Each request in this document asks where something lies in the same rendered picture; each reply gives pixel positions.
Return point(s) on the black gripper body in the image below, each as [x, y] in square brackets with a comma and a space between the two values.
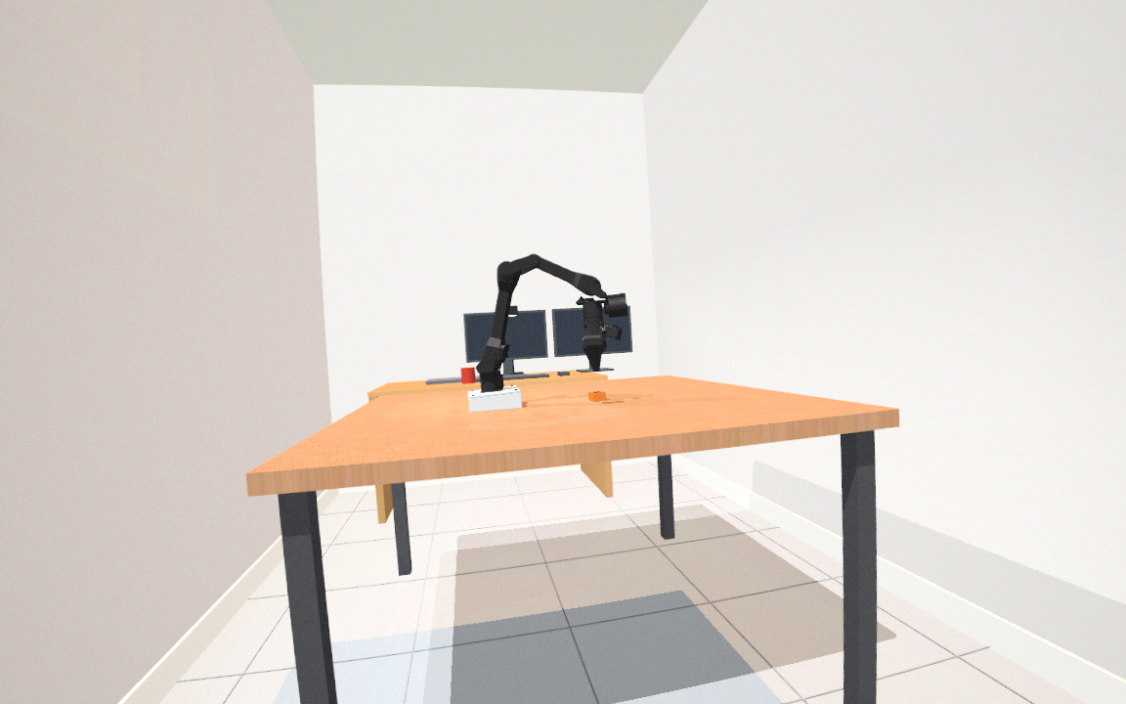
[592, 337]

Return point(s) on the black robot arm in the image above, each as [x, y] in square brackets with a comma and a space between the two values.
[508, 274]

